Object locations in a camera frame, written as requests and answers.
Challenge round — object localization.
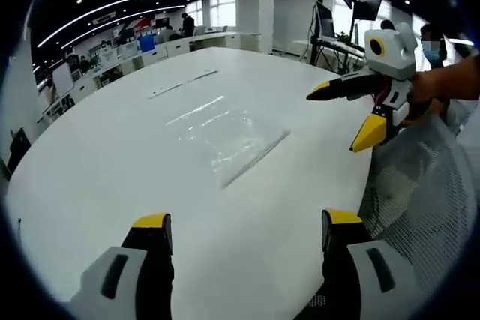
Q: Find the clear resealable plastic bag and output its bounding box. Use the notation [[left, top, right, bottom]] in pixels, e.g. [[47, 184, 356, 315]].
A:
[[164, 94, 292, 190]]

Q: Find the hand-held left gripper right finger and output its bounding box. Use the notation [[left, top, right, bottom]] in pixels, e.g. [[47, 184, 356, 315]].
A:
[[321, 207, 420, 320]]

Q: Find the white square pillar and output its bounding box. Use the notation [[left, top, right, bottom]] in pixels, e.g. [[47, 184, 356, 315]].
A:
[[235, 0, 276, 55]]

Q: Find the white mesh office chair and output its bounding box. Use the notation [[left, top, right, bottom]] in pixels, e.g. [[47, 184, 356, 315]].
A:
[[358, 98, 478, 297]]

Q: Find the blue storage box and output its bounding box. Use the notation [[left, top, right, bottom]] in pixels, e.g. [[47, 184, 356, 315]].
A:
[[138, 33, 157, 52]]

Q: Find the person's right hand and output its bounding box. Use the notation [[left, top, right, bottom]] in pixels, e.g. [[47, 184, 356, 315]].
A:
[[408, 69, 453, 117]]

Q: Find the long white counter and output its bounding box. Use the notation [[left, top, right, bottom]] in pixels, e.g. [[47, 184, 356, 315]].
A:
[[37, 30, 262, 122]]

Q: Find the black office chair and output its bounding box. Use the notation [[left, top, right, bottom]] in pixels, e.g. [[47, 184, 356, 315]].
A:
[[6, 127, 32, 175]]

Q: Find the table cable slot cover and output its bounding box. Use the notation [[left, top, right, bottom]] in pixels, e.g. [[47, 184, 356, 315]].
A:
[[148, 69, 221, 100]]

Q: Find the open laptop on stand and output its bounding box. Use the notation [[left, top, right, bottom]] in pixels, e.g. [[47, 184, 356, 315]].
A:
[[314, 0, 363, 53]]

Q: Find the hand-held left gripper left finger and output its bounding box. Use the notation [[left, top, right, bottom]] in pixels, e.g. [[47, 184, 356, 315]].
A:
[[68, 211, 176, 320]]

